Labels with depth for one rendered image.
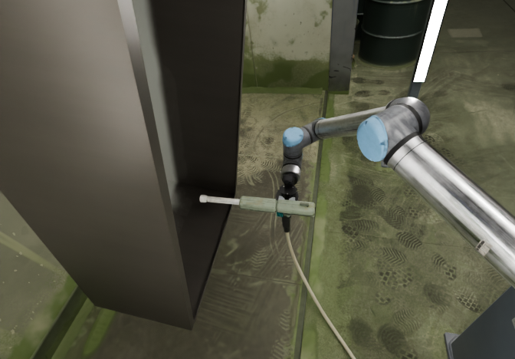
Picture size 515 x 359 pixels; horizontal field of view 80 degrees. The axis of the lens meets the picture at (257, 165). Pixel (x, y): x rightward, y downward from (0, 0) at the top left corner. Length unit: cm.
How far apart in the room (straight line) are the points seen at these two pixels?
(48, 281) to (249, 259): 96
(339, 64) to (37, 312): 253
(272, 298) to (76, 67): 140
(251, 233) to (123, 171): 136
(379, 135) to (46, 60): 71
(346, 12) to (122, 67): 232
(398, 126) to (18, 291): 165
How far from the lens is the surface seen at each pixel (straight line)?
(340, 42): 269
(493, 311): 133
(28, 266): 181
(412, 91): 198
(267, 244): 176
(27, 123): 56
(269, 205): 125
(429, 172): 85
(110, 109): 44
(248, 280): 168
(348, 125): 121
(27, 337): 181
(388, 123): 88
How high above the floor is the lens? 155
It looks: 44 degrees down
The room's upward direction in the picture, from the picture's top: 9 degrees counter-clockwise
